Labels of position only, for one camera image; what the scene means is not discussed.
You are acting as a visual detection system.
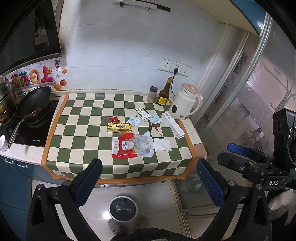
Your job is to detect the long white box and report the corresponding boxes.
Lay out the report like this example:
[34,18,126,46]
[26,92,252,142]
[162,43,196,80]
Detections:
[162,112,185,139]

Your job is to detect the red clear food bag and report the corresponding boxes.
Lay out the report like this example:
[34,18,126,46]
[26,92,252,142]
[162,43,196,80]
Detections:
[111,133,154,159]

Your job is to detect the yellow snack box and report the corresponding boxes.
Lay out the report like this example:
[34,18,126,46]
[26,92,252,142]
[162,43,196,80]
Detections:
[107,122,132,133]

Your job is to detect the white paper napkin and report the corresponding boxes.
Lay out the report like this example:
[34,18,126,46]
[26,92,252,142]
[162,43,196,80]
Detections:
[152,138,171,152]

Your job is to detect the white sachet packet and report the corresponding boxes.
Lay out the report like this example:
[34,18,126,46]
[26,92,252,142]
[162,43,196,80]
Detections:
[126,116,142,128]

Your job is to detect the red torn sauce packet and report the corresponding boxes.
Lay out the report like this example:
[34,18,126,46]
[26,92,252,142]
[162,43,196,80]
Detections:
[108,115,120,123]

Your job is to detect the silver sachet packet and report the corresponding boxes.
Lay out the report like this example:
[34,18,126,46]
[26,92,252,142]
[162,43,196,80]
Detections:
[149,113,162,125]

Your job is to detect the white round trash bin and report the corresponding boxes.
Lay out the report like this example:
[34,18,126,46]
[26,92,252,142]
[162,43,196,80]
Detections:
[108,196,138,223]

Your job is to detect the left grey slipper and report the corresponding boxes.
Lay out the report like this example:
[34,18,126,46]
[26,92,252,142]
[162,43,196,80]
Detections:
[108,218,125,235]

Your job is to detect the grey slipper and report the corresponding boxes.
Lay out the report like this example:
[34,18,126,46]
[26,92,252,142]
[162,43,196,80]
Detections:
[135,216,149,231]
[108,218,125,235]

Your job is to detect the white pink electric kettle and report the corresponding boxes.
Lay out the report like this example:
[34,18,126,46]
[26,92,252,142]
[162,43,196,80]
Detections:
[169,83,203,120]

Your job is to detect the right grey slipper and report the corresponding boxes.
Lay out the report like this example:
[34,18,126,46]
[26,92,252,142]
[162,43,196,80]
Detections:
[135,216,149,231]

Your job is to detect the green white checkered mat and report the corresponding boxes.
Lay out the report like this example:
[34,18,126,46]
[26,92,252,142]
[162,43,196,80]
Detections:
[41,92,200,185]

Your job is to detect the black induction cooktop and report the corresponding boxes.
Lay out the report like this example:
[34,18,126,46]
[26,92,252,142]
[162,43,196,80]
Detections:
[1,100,59,147]

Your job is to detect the black trouser legs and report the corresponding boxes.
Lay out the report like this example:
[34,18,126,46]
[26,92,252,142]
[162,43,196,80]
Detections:
[111,228,195,240]

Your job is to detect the brown sauce bottle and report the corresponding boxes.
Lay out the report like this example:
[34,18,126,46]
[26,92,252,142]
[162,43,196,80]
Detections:
[157,77,173,106]

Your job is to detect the black frying pan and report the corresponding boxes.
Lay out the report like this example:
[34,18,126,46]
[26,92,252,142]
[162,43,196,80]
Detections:
[8,86,52,149]

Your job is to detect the small spice jar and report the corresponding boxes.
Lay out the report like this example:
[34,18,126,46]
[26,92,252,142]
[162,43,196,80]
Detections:
[147,86,158,103]

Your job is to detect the steel pot with lid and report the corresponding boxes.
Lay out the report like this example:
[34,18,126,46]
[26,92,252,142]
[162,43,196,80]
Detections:
[0,81,17,123]

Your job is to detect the black range hood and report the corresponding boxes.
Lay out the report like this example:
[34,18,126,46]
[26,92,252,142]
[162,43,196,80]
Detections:
[1,0,64,75]

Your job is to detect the black kettle power cable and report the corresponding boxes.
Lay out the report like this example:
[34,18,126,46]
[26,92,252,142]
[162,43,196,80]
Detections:
[170,67,180,96]

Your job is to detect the white wall socket strip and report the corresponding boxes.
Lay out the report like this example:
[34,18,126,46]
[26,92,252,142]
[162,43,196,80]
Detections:
[158,59,192,77]

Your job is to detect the colourful wall stickers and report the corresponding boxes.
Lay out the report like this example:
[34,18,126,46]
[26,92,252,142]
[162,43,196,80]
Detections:
[3,59,68,96]

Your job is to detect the wall mounted knife rack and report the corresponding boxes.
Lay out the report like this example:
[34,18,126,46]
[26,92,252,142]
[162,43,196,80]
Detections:
[113,0,171,12]

